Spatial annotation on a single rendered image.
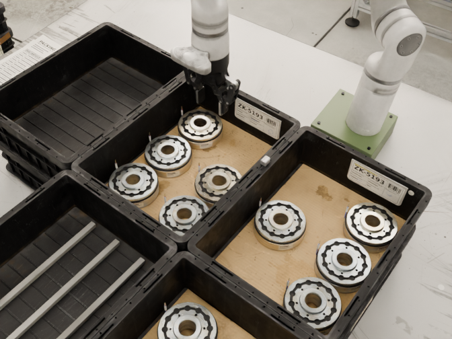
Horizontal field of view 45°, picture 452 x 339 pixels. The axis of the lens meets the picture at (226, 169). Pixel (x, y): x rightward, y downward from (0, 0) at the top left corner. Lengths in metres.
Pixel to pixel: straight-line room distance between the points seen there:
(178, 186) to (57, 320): 0.37
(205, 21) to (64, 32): 0.91
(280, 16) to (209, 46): 2.15
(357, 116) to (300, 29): 1.75
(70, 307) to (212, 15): 0.59
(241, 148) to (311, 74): 0.50
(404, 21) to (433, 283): 0.56
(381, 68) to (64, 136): 0.74
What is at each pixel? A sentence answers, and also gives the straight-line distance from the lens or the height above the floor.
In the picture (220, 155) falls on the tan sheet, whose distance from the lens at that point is 1.25.
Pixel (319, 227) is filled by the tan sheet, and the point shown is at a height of 0.83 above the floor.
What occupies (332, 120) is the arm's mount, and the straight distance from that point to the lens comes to 1.45.
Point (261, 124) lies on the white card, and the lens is 1.25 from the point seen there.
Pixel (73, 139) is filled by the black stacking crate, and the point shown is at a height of 0.83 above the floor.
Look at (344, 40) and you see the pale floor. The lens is 3.08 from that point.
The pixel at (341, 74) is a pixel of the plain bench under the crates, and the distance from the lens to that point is 1.71.
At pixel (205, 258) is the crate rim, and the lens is 0.96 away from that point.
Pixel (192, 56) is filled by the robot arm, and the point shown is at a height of 1.11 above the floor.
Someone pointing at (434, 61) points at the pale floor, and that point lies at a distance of 3.08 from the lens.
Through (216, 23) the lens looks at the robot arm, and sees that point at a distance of 1.04.
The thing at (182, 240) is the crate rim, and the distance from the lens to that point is 0.99.
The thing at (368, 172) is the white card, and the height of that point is 0.91.
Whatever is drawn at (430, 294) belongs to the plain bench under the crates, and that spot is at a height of 0.70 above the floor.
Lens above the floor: 1.75
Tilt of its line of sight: 49 degrees down
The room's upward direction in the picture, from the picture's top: 2 degrees clockwise
